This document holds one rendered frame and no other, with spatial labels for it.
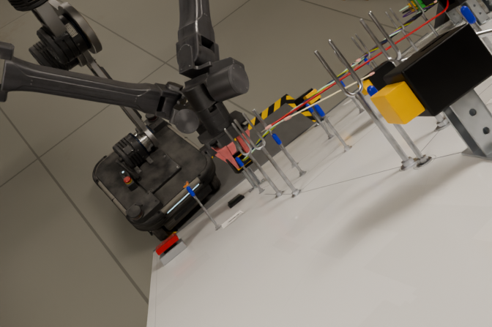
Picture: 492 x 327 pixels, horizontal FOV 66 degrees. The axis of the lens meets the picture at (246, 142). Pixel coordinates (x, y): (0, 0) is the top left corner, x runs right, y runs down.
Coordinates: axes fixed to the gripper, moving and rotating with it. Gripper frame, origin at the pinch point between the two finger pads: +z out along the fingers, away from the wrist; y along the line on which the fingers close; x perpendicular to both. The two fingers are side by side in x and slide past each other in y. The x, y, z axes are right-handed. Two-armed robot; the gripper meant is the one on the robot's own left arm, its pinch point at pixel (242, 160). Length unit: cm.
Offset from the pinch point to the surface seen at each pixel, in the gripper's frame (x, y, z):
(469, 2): -15, 54, -5
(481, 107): -54, 6, -18
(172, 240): -2.9, -21.4, 3.4
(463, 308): -62, -7, -18
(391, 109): -51, 1, -21
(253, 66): 190, 82, 37
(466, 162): -53, 5, -14
